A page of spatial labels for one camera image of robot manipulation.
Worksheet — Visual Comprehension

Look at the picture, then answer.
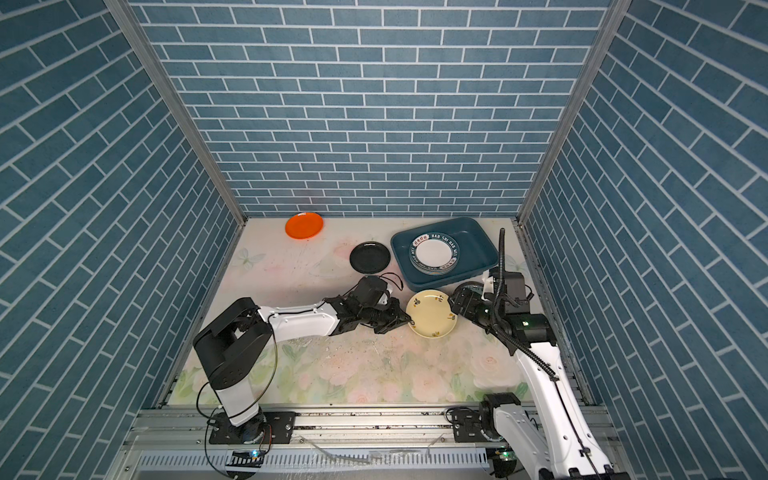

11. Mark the green rim plate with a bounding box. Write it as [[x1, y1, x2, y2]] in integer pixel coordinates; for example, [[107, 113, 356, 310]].
[[409, 232, 460, 275]]

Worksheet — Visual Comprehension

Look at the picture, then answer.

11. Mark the teal plastic bin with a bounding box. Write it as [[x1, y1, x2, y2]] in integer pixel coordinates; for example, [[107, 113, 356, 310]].
[[390, 218, 498, 292]]

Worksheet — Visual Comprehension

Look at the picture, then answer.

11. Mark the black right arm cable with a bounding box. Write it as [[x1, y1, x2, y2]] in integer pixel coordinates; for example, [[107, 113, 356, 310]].
[[488, 227, 601, 475]]

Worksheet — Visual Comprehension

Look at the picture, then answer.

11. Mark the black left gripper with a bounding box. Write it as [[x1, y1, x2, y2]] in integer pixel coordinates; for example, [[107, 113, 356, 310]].
[[358, 295, 415, 333]]

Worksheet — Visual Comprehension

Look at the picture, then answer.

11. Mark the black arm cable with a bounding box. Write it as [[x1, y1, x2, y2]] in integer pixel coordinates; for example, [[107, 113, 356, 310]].
[[488, 227, 601, 475], [194, 323, 280, 475]]

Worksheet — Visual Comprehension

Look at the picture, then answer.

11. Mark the aluminium front rail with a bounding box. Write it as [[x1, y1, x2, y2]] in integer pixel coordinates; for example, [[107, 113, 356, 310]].
[[108, 405, 630, 479]]

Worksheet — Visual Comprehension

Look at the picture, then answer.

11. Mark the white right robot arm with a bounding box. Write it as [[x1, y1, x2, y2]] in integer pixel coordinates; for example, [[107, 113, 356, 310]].
[[449, 282, 630, 479]]

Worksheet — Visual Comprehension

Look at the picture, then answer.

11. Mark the yellow floral plate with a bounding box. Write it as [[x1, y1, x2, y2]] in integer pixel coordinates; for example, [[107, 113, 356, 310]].
[[406, 290, 458, 339]]

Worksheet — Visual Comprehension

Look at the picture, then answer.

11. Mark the black plate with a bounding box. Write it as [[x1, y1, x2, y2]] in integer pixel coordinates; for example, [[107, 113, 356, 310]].
[[349, 241, 391, 275]]

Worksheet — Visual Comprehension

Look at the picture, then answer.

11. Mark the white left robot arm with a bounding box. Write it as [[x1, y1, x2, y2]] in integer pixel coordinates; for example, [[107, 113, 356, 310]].
[[193, 275, 413, 427]]

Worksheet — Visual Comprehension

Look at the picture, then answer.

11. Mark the orange plate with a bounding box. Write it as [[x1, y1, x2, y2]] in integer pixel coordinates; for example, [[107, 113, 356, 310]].
[[284, 212, 324, 240]]

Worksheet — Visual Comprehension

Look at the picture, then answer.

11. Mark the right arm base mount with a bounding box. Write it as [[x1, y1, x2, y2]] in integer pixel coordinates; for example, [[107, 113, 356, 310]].
[[444, 406, 499, 443]]

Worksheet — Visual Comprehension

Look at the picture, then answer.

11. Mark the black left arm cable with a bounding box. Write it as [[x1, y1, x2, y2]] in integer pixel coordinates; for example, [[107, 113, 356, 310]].
[[194, 323, 280, 475]]

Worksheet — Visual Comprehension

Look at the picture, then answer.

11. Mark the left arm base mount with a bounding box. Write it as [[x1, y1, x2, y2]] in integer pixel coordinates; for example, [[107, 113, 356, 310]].
[[208, 411, 297, 446]]

